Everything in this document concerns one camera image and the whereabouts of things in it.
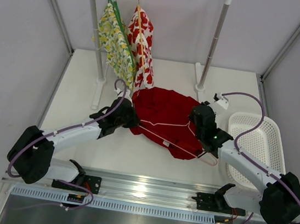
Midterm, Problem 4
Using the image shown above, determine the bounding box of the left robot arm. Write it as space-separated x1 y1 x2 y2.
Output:
7 97 139 191

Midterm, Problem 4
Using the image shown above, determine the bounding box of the red floral print garment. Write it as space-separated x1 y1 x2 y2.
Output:
127 8 154 93

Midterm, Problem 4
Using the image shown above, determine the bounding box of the white skirt care label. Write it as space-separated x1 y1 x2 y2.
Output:
163 141 170 147

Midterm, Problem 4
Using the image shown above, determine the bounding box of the pink wire hanger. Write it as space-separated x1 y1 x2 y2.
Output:
131 119 218 166

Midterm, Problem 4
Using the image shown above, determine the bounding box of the white perforated basket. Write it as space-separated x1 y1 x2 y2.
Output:
219 110 293 194

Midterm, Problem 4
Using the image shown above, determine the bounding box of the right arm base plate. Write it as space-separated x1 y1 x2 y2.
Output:
191 192 246 216

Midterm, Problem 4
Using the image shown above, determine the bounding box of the white clothes rack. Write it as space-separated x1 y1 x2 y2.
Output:
89 0 232 109

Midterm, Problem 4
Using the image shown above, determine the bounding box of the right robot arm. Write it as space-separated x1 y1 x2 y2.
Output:
189 102 300 224

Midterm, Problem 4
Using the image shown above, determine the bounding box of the green hanger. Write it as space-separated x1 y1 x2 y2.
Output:
112 0 136 68

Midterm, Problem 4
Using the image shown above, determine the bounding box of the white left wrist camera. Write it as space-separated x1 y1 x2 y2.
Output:
115 89 132 102

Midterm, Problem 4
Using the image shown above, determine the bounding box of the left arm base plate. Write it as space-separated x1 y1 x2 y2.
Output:
51 175 102 194

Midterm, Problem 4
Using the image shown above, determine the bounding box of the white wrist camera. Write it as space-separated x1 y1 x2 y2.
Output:
212 93 229 110
115 89 132 102

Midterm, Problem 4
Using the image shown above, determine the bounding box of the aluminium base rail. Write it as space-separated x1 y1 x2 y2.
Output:
0 157 300 224

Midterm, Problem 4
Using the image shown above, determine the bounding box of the perforated cable tray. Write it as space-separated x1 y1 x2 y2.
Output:
11 185 216 224

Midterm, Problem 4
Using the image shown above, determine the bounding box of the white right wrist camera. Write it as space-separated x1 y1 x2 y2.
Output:
212 93 229 110

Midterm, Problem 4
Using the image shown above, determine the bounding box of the red skirt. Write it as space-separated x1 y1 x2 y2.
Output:
130 87 203 160

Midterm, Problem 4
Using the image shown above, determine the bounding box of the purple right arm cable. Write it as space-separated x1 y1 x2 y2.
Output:
205 89 300 224

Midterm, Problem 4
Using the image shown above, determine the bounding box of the yellow hanger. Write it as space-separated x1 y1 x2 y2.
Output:
137 0 145 71

